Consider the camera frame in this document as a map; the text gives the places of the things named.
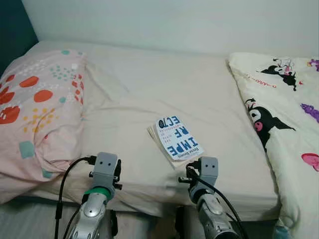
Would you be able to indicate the cream sheeted mattress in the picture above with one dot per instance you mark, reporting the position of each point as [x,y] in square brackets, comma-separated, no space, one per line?
[149,79]

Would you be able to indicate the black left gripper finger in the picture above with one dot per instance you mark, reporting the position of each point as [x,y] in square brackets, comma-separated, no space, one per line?
[119,167]

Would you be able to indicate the white book with blue letters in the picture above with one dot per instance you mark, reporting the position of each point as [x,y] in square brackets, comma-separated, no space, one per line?
[178,139]

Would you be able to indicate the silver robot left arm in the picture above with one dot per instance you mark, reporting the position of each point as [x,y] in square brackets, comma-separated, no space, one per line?
[90,216]

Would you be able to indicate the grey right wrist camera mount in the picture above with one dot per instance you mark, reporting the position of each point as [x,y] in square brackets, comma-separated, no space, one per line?
[209,169]

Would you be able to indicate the pink pillow with orange shapes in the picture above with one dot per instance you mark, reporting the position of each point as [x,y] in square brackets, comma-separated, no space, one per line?
[40,109]

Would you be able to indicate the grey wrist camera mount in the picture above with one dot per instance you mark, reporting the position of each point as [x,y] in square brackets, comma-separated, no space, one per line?
[105,169]
[209,169]

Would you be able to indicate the cream cartoon print blanket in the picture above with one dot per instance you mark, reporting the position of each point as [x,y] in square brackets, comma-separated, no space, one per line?
[294,144]

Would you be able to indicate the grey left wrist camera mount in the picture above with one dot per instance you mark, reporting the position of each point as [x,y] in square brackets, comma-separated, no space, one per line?
[105,169]

